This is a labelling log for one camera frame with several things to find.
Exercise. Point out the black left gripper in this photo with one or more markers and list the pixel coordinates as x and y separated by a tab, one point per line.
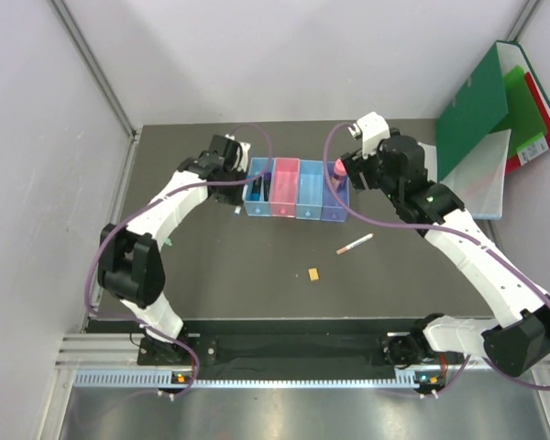
235	197

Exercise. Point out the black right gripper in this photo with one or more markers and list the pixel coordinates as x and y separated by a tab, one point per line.
355	164

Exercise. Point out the black highlighter blue cap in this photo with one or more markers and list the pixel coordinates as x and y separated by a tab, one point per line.
255	195

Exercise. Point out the black highlighter purple cap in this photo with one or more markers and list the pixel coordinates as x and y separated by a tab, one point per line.
266	183

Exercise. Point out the pink capped glue stick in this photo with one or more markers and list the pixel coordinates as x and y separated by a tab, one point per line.
339	174

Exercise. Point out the pink plastic drawer bin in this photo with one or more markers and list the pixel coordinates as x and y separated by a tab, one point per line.
284	187

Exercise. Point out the white marker pink cap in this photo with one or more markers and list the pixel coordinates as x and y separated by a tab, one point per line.
355	243

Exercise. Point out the light blue drawer bin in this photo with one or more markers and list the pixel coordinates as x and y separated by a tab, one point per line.
310	190

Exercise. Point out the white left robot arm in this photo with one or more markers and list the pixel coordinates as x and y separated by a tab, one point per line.
130	266

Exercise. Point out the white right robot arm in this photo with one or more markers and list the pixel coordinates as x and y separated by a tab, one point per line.
517	337

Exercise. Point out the translucent light blue folder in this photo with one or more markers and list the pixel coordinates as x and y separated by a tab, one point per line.
473	168

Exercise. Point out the green binder folder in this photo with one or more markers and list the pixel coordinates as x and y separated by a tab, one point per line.
480	106

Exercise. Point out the orange eraser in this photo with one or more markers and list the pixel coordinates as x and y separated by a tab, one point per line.
313	274

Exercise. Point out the red folder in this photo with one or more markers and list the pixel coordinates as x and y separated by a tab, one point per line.
528	120

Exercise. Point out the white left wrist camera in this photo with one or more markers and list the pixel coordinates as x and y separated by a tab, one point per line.
242	157

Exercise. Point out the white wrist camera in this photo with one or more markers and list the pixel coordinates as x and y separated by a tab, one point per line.
371	129
242	157

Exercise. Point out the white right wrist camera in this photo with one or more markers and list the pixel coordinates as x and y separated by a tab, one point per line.
371	129

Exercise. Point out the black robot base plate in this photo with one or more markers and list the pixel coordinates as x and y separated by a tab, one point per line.
327	342

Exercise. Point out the aluminium cable duct rail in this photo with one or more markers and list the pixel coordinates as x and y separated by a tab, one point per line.
111	361

